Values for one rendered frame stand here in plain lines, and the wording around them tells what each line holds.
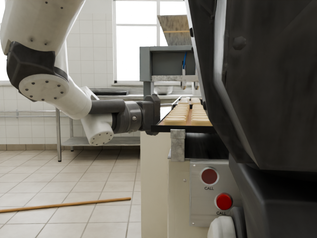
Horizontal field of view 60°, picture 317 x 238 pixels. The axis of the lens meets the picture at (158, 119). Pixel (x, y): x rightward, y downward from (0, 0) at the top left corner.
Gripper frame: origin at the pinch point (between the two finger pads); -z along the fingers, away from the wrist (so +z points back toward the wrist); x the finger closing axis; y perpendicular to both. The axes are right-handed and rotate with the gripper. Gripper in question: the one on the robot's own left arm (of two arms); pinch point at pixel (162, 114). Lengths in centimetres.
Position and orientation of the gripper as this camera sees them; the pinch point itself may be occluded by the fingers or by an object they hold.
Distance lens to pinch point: 85.9
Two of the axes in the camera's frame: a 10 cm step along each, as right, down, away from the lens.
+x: 0.0, -9.9, -1.1
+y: -6.1, -0.9, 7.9
